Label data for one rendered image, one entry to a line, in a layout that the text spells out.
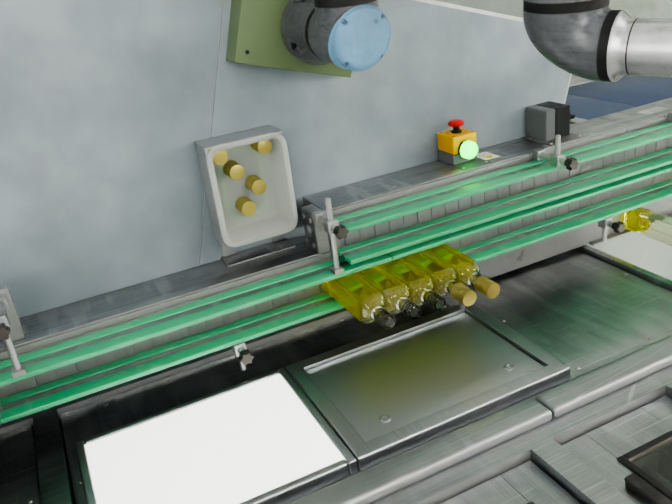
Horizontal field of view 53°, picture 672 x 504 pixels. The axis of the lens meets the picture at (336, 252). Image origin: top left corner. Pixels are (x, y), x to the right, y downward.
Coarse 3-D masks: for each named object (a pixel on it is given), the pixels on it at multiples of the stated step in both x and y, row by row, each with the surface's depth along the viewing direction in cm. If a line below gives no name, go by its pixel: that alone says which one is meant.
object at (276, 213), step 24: (240, 144) 138; (216, 168) 145; (264, 168) 150; (288, 168) 145; (216, 192) 140; (240, 192) 150; (264, 192) 152; (288, 192) 147; (240, 216) 151; (264, 216) 154; (288, 216) 151; (240, 240) 146
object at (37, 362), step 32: (480, 224) 159; (384, 256) 149; (256, 288) 143; (288, 288) 141; (160, 320) 135; (192, 320) 133; (32, 352) 129; (64, 352) 128; (96, 352) 127; (0, 384) 121
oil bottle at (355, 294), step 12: (348, 276) 146; (324, 288) 152; (336, 288) 145; (348, 288) 141; (360, 288) 140; (372, 288) 139; (336, 300) 148; (348, 300) 141; (360, 300) 136; (372, 300) 135; (384, 300) 137; (360, 312) 136
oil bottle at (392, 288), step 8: (360, 272) 147; (368, 272) 146; (376, 272) 146; (384, 272) 145; (368, 280) 143; (376, 280) 142; (384, 280) 142; (392, 280) 141; (400, 280) 141; (376, 288) 140; (384, 288) 139; (392, 288) 138; (400, 288) 138; (408, 288) 139; (384, 296) 138; (392, 296) 137; (400, 296) 137; (408, 296) 138; (392, 304) 137; (392, 312) 138; (400, 312) 139
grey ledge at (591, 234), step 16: (656, 208) 194; (592, 224) 185; (544, 240) 179; (560, 240) 181; (576, 240) 184; (592, 240) 187; (608, 240) 187; (496, 256) 173; (512, 256) 176; (528, 256) 178; (544, 256) 181; (480, 272) 173; (496, 272) 175
